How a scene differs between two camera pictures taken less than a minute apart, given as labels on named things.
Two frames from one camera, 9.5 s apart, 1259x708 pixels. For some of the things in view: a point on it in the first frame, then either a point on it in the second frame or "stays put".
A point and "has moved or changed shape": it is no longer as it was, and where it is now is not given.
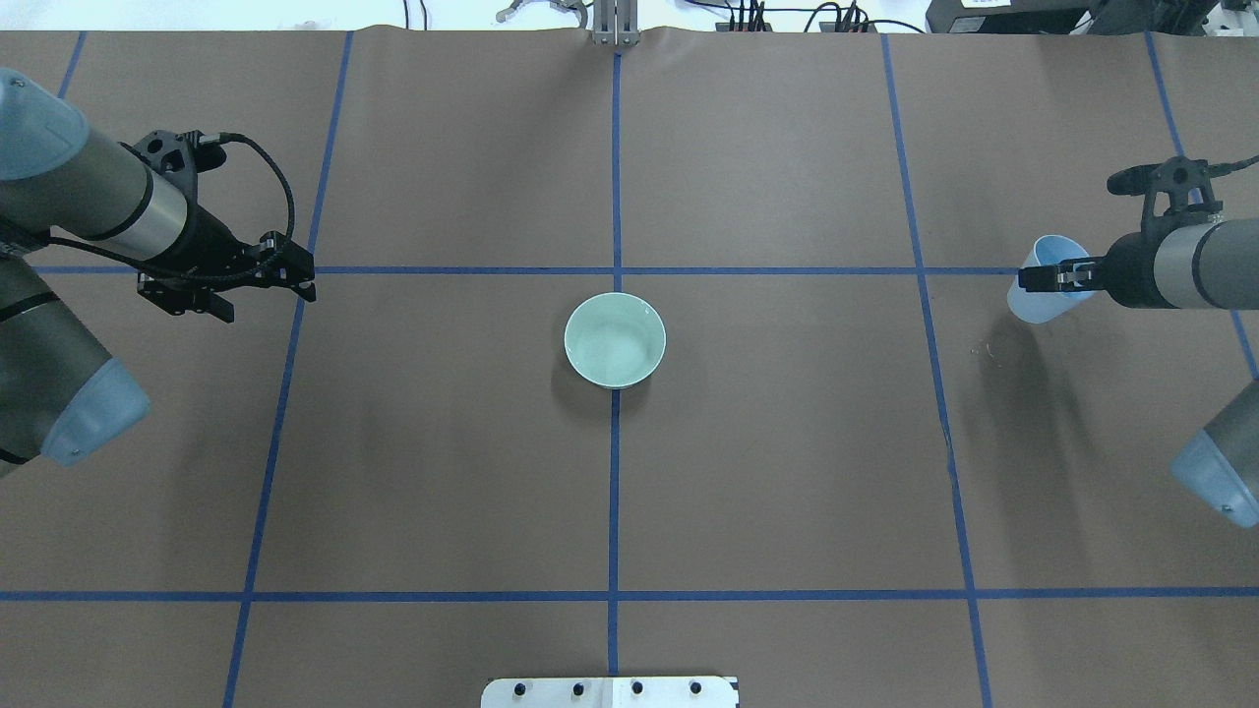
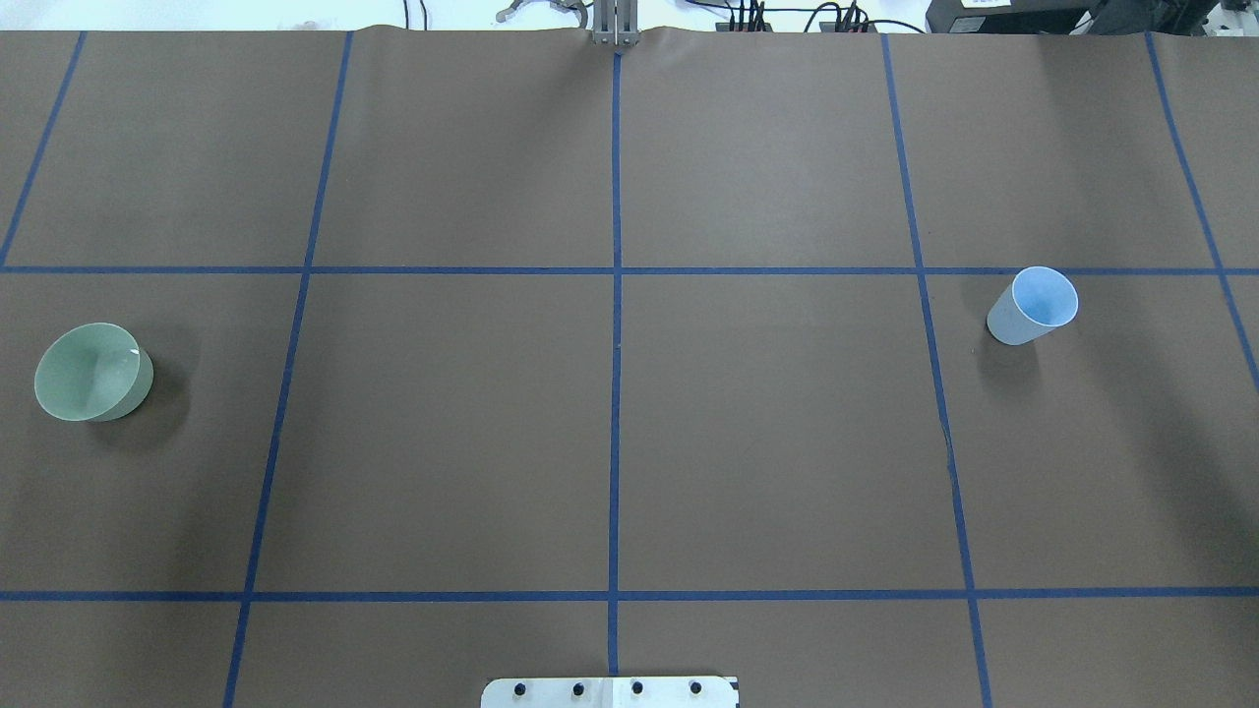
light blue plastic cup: [1039, 307] has moved or changed shape
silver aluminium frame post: [616, 23] stays put
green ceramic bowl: [615, 340] has moved or changed shape
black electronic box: [1010, 16] stays put
